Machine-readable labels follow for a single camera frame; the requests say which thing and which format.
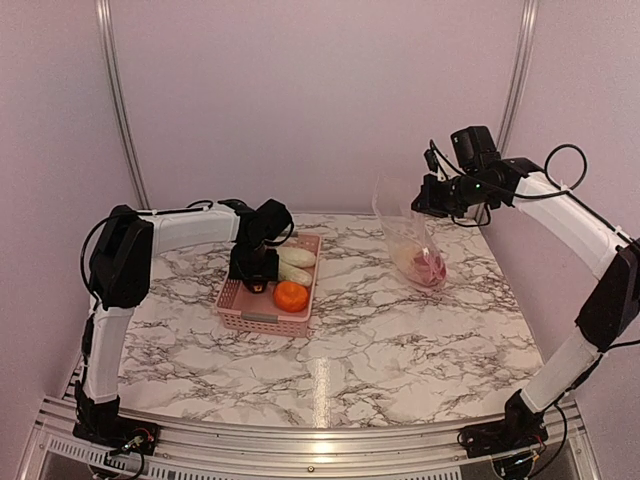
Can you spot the aluminium corner post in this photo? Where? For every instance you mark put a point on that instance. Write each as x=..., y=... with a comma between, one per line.
x=519, y=74
x=109, y=49

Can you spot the left aluminium corner post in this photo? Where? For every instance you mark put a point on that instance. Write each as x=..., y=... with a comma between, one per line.
x=109, y=49

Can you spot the white cabbage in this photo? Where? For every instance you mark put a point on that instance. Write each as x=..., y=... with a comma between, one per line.
x=297, y=257
x=287, y=272

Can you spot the aluminium front rail frame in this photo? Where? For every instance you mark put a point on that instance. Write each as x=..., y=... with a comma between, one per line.
x=190, y=449

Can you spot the red pepper front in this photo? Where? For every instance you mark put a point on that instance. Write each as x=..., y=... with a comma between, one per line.
x=435, y=270

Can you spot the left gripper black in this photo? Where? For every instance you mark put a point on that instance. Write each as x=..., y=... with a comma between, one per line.
x=268, y=271

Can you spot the dark purple pepper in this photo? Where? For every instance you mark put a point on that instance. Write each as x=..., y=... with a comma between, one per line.
x=257, y=287

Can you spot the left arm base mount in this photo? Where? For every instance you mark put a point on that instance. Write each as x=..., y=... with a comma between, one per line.
x=115, y=432

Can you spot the pink plastic basket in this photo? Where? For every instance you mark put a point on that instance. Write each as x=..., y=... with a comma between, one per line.
x=241, y=310

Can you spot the clear zip top bag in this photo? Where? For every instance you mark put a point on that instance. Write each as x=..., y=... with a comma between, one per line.
x=391, y=203

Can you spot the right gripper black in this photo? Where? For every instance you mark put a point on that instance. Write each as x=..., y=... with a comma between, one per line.
x=428, y=202

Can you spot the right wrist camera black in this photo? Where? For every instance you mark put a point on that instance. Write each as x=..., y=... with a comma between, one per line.
x=474, y=148

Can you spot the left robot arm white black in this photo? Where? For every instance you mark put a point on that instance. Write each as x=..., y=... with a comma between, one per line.
x=117, y=276

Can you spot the white cabbage lower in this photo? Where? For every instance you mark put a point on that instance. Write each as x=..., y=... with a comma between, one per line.
x=287, y=272

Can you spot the right aluminium corner post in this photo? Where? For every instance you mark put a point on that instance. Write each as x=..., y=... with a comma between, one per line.
x=519, y=74

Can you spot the orange pepper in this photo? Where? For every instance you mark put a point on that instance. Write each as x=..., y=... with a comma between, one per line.
x=291, y=297

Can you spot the red pepper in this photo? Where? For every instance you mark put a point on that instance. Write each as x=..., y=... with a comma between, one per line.
x=418, y=271
x=435, y=270

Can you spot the yellow pepper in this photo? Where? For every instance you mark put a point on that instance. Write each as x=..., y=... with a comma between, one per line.
x=405, y=256

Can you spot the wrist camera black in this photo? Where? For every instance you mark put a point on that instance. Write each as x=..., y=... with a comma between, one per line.
x=271, y=224
x=474, y=148

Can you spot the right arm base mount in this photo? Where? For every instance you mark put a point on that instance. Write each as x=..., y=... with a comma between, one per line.
x=519, y=428

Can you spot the white cabbage upper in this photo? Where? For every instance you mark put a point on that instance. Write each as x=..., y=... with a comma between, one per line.
x=297, y=257

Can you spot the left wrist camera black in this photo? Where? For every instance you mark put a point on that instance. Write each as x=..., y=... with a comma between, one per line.
x=271, y=224

